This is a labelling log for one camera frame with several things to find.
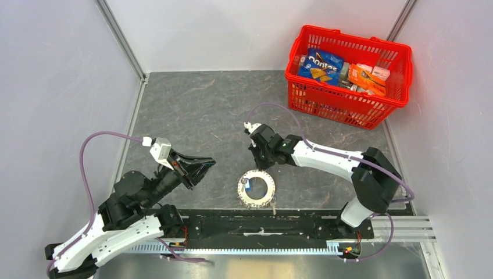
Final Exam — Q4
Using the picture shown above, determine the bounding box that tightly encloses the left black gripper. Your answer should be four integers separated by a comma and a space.
143, 148, 218, 209

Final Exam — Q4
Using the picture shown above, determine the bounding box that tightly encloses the blue-headed key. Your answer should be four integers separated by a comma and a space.
244, 179, 252, 192

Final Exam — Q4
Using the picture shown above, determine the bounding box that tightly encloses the round keyring disc with keys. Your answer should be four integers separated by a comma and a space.
237, 170, 277, 216

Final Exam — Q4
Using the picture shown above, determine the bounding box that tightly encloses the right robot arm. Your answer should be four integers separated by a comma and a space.
244, 123, 401, 238

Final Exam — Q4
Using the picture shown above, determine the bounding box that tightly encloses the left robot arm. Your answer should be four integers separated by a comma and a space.
45, 150, 216, 278

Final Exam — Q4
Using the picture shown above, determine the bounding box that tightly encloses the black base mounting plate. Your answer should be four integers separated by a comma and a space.
179, 209, 374, 250

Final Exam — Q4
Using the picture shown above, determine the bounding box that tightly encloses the red plastic shopping basket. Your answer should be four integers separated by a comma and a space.
285, 25, 413, 130

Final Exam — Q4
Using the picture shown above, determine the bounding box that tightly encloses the blue Doritos bag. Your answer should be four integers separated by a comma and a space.
298, 48, 345, 86

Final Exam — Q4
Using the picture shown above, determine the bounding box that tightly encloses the orange snack box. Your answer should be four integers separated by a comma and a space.
348, 64, 387, 96

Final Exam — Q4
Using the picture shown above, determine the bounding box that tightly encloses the pink small box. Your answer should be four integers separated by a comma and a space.
371, 66, 391, 81

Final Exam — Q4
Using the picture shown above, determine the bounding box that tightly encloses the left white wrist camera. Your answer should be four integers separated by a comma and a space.
142, 137, 173, 169

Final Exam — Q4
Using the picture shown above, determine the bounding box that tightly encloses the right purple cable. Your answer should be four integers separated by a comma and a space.
245, 102, 416, 263

